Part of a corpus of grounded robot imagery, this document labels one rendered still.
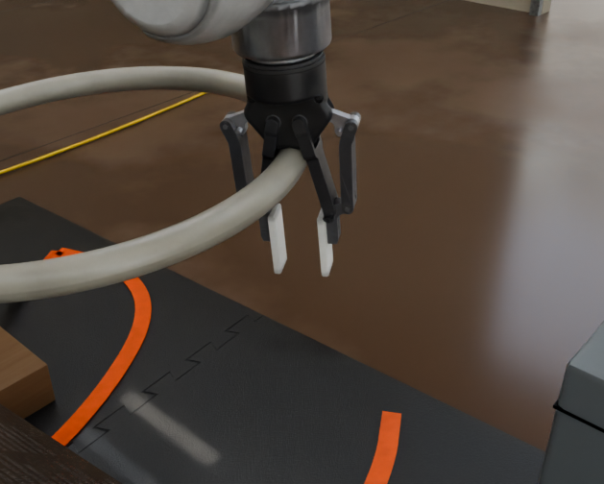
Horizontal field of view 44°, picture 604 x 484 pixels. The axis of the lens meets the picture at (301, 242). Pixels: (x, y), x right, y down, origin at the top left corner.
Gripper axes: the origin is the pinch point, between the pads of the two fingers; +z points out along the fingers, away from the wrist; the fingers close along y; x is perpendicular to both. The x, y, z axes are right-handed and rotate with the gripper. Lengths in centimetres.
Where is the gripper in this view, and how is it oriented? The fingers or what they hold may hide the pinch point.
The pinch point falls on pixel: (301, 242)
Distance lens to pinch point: 77.9
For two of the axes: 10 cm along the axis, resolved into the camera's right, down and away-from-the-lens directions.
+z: 0.8, 8.5, 5.3
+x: -2.1, 5.3, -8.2
